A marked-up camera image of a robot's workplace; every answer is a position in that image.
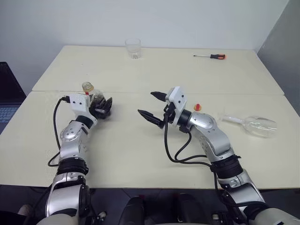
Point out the clear plastic bottle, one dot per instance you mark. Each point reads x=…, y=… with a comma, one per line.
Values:
x=90, y=90

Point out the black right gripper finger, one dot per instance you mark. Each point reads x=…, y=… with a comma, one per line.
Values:
x=159, y=95
x=150, y=117

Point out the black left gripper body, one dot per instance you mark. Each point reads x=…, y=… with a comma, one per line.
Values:
x=103, y=114

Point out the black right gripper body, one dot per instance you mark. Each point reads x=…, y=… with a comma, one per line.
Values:
x=170, y=114

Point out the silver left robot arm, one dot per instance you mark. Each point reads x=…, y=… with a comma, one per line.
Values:
x=70, y=150

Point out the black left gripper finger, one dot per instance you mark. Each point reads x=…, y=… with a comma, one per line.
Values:
x=105, y=104

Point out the wine glass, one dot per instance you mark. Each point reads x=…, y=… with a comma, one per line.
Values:
x=257, y=126

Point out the clear glass tumbler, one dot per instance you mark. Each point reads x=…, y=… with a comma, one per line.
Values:
x=133, y=48

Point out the black and orange screwdriver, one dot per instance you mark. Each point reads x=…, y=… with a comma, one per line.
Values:
x=216, y=56

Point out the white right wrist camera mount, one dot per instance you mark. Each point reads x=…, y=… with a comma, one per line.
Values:
x=179, y=100

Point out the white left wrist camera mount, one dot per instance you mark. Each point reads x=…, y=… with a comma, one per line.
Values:
x=79, y=103

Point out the dark rounded shape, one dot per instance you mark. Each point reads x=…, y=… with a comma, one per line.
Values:
x=133, y=211

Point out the red bottle cap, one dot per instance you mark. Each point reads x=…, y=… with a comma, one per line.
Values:
x=197, y=107

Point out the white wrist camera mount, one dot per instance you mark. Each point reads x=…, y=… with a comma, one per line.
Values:
x=79, y=103
x=179, y=100

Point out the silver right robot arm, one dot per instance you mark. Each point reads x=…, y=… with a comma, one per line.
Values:
x=218, y=140

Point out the dark laptop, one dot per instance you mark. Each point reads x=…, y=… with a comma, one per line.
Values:
x=9, y=93

